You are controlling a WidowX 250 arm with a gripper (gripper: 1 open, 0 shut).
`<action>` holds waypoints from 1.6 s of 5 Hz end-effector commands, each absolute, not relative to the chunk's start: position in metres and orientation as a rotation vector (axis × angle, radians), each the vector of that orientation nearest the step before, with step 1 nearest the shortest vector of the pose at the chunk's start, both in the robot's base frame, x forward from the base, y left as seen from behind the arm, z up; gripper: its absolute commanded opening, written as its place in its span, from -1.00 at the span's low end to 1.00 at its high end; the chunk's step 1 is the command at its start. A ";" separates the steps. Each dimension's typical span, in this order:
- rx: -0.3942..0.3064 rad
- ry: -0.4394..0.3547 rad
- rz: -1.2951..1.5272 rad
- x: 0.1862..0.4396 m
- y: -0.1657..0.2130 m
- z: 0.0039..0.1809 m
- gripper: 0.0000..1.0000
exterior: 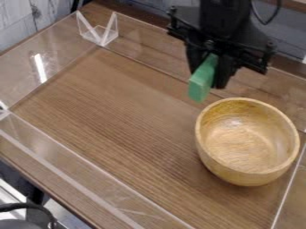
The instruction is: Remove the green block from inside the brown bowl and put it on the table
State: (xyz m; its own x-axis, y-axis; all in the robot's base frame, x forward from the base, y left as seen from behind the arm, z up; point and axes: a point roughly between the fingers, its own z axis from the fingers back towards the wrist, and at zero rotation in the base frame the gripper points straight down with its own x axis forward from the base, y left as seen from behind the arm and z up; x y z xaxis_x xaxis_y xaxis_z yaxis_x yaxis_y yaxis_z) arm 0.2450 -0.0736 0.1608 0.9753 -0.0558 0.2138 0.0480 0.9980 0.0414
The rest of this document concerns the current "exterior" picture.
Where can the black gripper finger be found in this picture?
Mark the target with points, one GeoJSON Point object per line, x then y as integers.
{"type": "Point", "coordinates": [197, 55]}
{"type": "Point", "coordinates": [226, 69]}

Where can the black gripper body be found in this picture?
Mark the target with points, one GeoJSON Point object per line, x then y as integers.
{"type": "Point", "coordinates": [220, 25]}

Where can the green rectangular block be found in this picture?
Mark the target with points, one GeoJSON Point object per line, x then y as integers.
{"type": "Point", "coordinates": [202, 78]}

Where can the brown wooden bowl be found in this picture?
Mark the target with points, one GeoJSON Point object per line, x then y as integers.
{"type": "Point", "coordinates": [248, 141]}

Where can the clear acrylic corner bracket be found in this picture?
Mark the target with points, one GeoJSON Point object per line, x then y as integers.
{"type": "Point", "coordinates": [98, 34]}

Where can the clear acrylic tray wall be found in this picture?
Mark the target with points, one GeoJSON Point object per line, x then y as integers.
{"type": "Point", "coordinates": [90, 191]}

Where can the black metal table frame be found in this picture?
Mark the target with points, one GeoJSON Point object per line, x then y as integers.
{"type": "Point", "coordinates": [39, 216]}

